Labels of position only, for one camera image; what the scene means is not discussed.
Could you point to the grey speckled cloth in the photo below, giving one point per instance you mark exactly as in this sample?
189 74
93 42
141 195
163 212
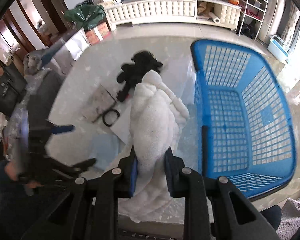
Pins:
99 102

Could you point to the red white cardboard box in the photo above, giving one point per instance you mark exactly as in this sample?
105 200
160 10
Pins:
97 34

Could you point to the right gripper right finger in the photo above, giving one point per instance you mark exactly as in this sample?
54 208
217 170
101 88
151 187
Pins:
173 168

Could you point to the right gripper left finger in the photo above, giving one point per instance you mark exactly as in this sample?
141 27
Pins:
128 175

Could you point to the light blue storage bin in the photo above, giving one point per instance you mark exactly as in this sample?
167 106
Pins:
278 49

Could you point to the white flat sheet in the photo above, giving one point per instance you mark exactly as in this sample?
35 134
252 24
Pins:
122 125

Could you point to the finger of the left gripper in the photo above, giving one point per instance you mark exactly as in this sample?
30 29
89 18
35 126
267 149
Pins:
84 165
59 129

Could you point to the white metal shelf rack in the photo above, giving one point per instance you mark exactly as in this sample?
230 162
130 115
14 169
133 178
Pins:
251 17

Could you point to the black handbag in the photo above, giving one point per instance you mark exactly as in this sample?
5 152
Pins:
12 88

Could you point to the white tufted TV cabinet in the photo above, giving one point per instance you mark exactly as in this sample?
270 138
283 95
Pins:
173 11

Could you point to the blue plastic laundry basket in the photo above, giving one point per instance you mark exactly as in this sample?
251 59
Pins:
245 129

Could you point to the green plastic bag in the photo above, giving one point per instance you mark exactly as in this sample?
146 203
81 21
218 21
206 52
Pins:
86 16

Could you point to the black plush toy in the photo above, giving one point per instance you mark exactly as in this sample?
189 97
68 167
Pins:
132 73

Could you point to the paper towel roll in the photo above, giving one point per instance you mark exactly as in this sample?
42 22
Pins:
214 17

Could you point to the white fluffy towel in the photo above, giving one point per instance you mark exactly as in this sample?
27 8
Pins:
157 118

